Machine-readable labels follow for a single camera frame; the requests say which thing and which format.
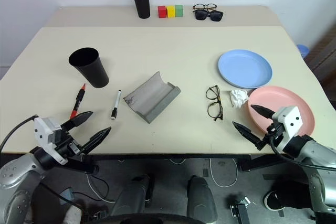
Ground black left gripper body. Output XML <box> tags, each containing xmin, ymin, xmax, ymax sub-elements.
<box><xmin>54</xmin><ymin>126</ymin><xmax>87</xmax><ymax>158</ymax></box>

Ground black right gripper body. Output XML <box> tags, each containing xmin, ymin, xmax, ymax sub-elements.
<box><xmin>258</xmin><ymin>119</ymin><xmax>286</xmax><ymax>152</ymax></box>

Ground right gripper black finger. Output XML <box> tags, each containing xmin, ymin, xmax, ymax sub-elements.
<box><xmin>250</xmin><ymin>104</ymin><xmax>275</xmax><ymax>121</ymax></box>
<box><xmin>232</xmin><ymin>121</ymin><xmax>263</xmax><ymax>148</ymax></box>

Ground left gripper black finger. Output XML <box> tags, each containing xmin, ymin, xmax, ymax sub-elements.
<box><xmin>81</xmin><ymin>126</ymin><xmax>112</xmax><ymax>154</ymax></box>
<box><xmin>60</xmin><ymin>111</ymin><xmax>94</xmax><ymax>132</ymax></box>

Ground red marker pen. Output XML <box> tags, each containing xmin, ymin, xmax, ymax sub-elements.
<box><xmin>69</xmin><ymin>83</ymin><xmax>87</xmax><ymax>120</ymax></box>

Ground white marker with black cap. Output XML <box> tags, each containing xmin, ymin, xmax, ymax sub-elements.
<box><xmin>110</xmin><ymin>90</ymin><xmax>122</xmax><ymax>121</ymax></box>

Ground black tortoise frame glasses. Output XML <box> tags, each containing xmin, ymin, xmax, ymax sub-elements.
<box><xmin>205</xmin><ymin>84</ymin><xmax>225</xmax><ymax>122</ymax></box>

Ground grey glasses case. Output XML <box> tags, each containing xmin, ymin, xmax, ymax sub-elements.
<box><xmin>123</xmin><ymin>71</ymin><xmax>182</xmax><ymax>124</ymax></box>

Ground pink plate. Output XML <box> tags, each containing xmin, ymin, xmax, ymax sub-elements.
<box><xmin>248</xmin><ymin>86</ymin><xmax>316</xmax><ymax>136</ymax></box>

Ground black table leg foot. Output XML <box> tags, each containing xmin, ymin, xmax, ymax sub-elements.
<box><xmin>60</xmin><ymin>154</ymin><xmax>99</xmax><ymax>175</ymax></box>
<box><xmin>238</xmin><ymin>153</ymin><xmax>289</xmax><ymax>173</ymax></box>

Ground crumpled white paper ball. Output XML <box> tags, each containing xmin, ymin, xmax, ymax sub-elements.
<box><xmin>229</xmin><ymin>89</ymin><xmax>249</xmax><ymax>109</ymax></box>

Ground blue plate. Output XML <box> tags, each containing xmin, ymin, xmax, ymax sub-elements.
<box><xmin>217</xmin><ymin>49</ymin><xmax>274</xmax><ymax>90</ymax></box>

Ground black plastic cup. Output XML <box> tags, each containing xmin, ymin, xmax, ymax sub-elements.
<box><xmin>68</xmin><ymin>47</ymin><xmax>110</xmax><ymax>89</ymax></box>

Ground small grey box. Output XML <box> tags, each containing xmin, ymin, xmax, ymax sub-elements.
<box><xmin>59</xmin><ymin>187</ymin><xmax>75</xmax><ymax>205</ymax></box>

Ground dark rounded grey shape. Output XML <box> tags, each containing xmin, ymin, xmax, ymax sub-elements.
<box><xmin>110</xmin><ymin>173</ymin><xmax>155</xmax><ymax>217</ymax></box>
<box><xmin>186</xmin><ymin>175</ymin><xmax>218</xmax><ymax>223</ymax></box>

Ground black shoe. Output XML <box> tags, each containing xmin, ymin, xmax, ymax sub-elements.
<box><xmin>263</xmin><ymin>189</ymin><xmax>288</xmax><ymax>211</ymax></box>

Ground brown slatted panel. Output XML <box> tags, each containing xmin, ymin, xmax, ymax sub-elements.
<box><xmin>306</xmin><ymin>24</ymin><xmax>336</xmax><ymax>88</ymax></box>

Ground black sunglasses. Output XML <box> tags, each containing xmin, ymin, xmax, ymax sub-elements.
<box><xmin>194</xmin><ymin>9</ymin><xmax>224</xmax><ymax>23</ymax></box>

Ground clear lens brown glasses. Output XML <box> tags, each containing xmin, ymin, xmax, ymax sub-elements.
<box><xmin>193</xmin><ymin>3</ymin><xmax>218</xmax><ymax>13</ymax></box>

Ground tall black pen holder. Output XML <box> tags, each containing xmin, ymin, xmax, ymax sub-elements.
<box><xmin>131</xmin><ymin>0</ymin><xmax>151</xmax><ymax>19</ymax></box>

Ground red wooden block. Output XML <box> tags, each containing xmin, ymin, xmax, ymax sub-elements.
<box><xmin>157</xmin><ymin>5</ymin><xmax>168</xmax><ymax>19</ymax></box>

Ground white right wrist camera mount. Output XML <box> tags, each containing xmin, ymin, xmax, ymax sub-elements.
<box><xmin>271</xmin><ymin>105</ymin><xmax>304</xmax><ymax>137</ymax></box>

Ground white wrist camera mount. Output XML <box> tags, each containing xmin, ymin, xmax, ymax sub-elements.
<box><xmin>33</xmin><ymin>116</ymin><xmax>69</xmax><ymax>165</ymax></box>
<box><xmin>271</xmin><ymin>105</ymin><xmax>304</xmax><ymax>137</ymax></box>

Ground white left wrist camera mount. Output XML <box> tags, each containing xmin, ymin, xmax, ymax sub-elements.
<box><xmin>33</xmin><ymin>116</ymin><xmax>69</xmax><ymax>165</ymax></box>

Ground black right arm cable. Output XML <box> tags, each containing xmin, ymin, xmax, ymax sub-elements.
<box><xmin>269</xmin><ymin>134</ymin><xmax>336</xmax><ymax>173</ymax></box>

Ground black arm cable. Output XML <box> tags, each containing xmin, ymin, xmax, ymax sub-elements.
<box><xmin>269</xmin><ymin>134</ymin><xmax>336</xmax><ymax>173</ymax></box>
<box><xmin>0</xmin><ymin>115</ymin><xmax>39</xmax><ymax>154</ymax></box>

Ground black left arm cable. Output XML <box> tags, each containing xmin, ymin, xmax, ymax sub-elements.
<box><xmin>0</xmin><ymin>115</ymin><xmax>39</xmax><ymax>154</ymax></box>

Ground white looped floor cable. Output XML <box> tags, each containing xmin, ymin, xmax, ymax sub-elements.
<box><xmin>208</xmin><ymin>157</ymin><xmax>238</xmax><ymax>188</ymax></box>

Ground thin white floor cable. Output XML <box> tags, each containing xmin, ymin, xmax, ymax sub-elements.
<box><xmin>86</xmin><ymin>174</ymin><xmax>117</xmax><ymax>204</ymax></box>

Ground metal floor bracket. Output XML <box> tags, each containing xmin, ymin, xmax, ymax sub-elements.
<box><xmin>228</xmin><ymin>195</ymin><xmax>251</xmax><ymax>224</ymax></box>

